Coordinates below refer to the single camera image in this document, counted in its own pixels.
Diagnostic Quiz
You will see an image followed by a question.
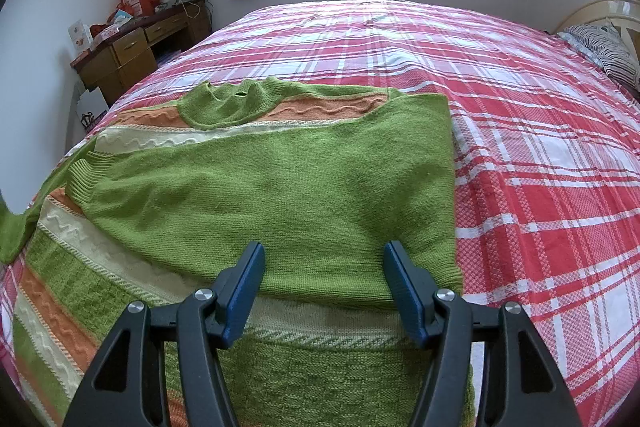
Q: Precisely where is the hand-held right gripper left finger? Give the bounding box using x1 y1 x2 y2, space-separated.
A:
62 241 266 427

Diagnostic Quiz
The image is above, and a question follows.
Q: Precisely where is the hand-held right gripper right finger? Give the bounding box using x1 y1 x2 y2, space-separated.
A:
382 241 583 427

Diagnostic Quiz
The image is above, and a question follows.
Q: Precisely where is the green striped knit sweater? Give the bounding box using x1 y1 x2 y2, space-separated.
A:
0 77 473 427

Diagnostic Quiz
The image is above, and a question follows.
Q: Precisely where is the bed with red plaid sheet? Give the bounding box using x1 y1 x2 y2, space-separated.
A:
0 0 640 427

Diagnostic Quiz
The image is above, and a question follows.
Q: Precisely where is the white paper bag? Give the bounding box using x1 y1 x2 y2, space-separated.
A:
75 88 110 132

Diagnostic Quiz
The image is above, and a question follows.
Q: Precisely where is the wooden desk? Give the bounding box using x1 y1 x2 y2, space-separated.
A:
70 0 211 94

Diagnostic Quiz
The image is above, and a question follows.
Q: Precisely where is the white printed box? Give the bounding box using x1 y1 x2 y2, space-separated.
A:
67 21 94 58

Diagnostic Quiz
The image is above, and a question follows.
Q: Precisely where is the striped pillow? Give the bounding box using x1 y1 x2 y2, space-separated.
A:
557 22 640 90

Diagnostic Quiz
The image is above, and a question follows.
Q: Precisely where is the cream bed headboard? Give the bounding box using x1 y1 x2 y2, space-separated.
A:
555 0 640 34

